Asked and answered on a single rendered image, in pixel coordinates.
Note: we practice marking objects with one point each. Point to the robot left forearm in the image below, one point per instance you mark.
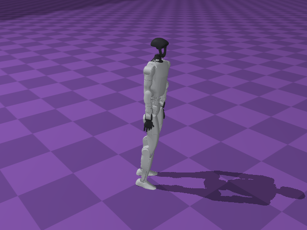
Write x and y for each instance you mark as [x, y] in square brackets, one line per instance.
[163, 98]

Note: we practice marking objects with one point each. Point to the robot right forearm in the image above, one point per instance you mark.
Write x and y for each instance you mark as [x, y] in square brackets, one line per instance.
[148, 104]

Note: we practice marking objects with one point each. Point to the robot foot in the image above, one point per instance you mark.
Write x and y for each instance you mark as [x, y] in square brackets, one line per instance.
[146, 185]
[151, 173]

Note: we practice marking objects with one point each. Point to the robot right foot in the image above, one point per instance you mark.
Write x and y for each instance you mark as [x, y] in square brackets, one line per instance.
[146, 185]

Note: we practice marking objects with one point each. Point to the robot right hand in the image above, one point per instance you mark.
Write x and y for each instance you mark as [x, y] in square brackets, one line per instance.
[148, 124]

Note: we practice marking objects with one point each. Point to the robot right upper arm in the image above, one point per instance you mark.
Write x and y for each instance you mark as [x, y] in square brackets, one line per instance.
[148, 72]

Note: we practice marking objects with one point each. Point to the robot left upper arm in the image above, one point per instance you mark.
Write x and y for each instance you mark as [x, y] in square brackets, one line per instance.
[167, 84]

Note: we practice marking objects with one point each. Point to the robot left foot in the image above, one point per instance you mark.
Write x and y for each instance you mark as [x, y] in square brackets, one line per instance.
[151, 173]

